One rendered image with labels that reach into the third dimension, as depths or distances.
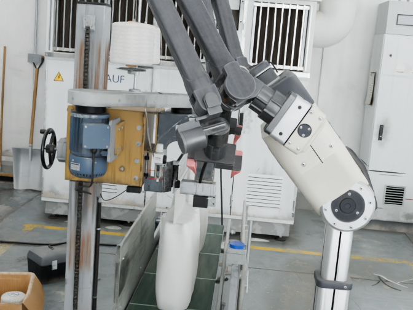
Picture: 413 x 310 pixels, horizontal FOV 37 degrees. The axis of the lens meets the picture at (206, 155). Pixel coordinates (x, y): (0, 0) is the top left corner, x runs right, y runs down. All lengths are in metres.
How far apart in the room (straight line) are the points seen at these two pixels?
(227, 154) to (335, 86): 5.05
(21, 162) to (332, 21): 3.46
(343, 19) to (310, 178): 3.92
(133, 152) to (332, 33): 3.29
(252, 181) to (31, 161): 2.52
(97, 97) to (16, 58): 4.64
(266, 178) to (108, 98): 3.11
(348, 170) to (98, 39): 1.28
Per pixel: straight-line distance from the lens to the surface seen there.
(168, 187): 2.62
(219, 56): 1.58
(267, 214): 5.42
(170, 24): 1.59
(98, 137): 2.35
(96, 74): 2.65
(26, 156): 6.80
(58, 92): 5.50
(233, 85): 1.53
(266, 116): 1.56
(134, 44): 2.36
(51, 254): 4.29
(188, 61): 1.56
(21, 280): 3.86
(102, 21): 2.64
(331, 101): 6.61
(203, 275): 3.50
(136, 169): 2.61
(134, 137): 2.59
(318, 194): 1.81
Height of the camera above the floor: 1.62
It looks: 10 degrees down
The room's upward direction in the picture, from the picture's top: 5 degrees clockwise
